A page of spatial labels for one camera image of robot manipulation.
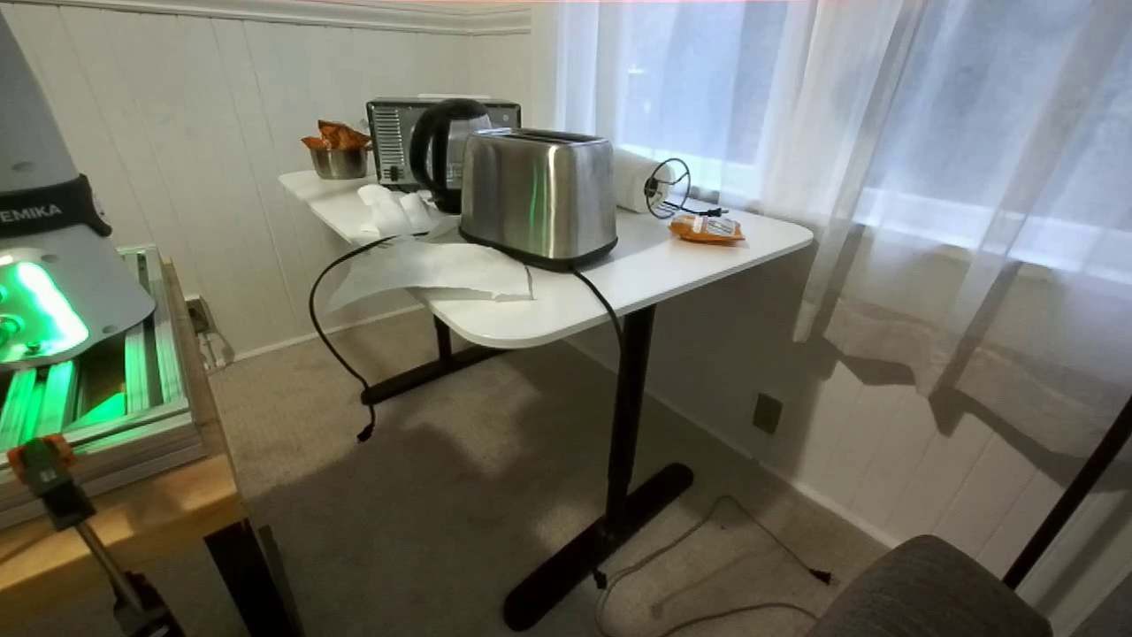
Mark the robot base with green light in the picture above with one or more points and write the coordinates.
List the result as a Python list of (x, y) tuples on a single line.
[(60, 281)]

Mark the stainless steel toaster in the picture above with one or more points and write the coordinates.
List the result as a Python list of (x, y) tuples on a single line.
[(538, 197)]

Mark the orange snack packet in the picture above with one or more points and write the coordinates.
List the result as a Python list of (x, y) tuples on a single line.
[(707, 229)]

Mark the white paper sheet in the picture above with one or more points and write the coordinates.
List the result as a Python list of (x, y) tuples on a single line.
[(434, 266)]

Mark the crumpled white cloth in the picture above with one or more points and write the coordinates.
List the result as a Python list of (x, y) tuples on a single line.
[(398, 215)]

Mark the black electric kettle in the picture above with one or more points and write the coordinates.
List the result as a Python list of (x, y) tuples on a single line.
[(434, 146)]

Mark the black framed appliance behind kettle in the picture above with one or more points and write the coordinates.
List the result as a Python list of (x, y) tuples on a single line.
[(389, 124)]

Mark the metal bowl with snacks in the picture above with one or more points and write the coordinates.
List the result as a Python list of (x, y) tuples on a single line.
[(338, 151)]

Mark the white sheer curtain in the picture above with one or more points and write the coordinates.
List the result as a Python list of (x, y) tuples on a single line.
[(965, 165)]

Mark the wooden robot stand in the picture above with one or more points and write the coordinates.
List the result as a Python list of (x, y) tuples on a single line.
[(165, 512)]

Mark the grey upholstered chair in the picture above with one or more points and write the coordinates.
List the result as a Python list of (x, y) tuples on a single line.
[(927, 589)]

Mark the black tripod leg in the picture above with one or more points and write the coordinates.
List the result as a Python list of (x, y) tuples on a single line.
[(1073, 496)]

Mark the orange black clamp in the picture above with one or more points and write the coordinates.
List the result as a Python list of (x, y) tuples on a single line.
[(44, 467)]

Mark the black table leg frame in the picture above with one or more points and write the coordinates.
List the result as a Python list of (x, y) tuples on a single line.
[(625, 506)]

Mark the wall power outlet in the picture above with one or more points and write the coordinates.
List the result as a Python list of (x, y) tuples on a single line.
[(767, 411)]

